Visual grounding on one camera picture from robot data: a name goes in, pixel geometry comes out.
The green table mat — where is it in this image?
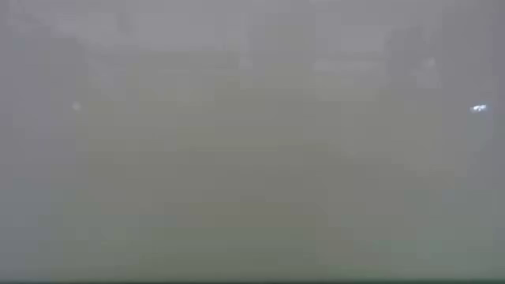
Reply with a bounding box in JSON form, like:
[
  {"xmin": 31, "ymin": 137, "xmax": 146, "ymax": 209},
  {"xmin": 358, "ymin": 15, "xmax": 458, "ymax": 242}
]
[{"xmin": 0, "ymin": 149, "xmax": 505, "ymax": 284}]

